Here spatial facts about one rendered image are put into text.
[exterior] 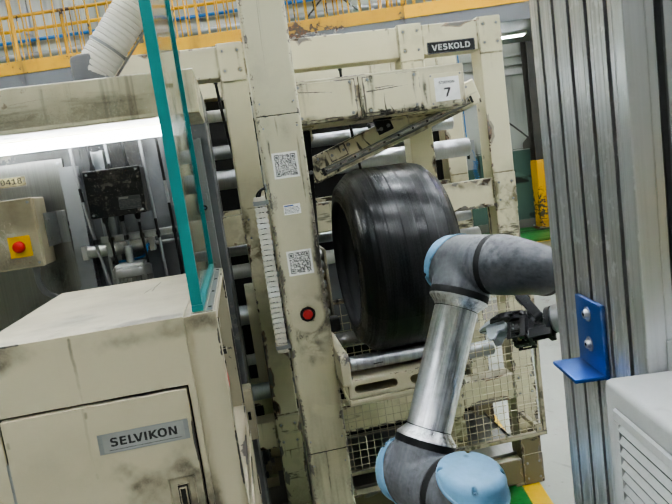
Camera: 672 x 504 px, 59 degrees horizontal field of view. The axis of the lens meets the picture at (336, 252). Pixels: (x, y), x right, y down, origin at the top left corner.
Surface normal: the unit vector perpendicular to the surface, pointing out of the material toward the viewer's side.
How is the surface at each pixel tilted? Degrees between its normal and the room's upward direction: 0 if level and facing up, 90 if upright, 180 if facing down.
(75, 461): 90
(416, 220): 63
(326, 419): 90
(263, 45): 90
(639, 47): 90
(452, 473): 7
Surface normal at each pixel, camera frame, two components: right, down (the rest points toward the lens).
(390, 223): 0.09, -0.35
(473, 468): -0.06, -0.97
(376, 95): 0.17, 0.11
